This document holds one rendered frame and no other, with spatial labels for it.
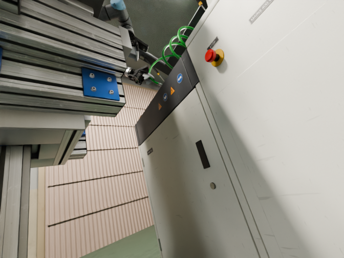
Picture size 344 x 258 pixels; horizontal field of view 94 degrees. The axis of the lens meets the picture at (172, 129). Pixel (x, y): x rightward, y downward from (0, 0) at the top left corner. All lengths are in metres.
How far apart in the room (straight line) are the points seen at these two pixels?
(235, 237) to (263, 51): 0.51
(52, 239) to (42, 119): 2.24
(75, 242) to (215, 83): 2.51
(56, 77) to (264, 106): 0.49
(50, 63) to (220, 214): 0.63
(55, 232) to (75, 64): 2.34
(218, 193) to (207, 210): 0.10
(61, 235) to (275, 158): 2.52
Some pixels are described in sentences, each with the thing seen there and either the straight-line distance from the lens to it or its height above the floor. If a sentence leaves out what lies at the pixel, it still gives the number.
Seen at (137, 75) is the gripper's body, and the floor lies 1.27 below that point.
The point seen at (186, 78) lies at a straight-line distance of 0.67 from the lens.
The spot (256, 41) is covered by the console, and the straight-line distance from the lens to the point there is 0.50.
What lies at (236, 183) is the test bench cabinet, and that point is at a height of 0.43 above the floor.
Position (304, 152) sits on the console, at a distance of 0.42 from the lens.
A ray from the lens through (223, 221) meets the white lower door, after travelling 0.61.
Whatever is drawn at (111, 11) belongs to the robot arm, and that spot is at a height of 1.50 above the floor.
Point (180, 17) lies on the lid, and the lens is 1.46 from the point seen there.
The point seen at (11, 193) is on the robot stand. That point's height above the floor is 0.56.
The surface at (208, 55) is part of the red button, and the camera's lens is 0.54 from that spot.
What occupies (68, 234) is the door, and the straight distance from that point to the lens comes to 2.67.
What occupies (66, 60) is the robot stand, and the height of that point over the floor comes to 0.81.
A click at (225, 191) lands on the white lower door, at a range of 0.56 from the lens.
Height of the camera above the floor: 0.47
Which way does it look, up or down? 20 degrees up
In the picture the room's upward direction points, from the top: 16 degrees counter-clockwise
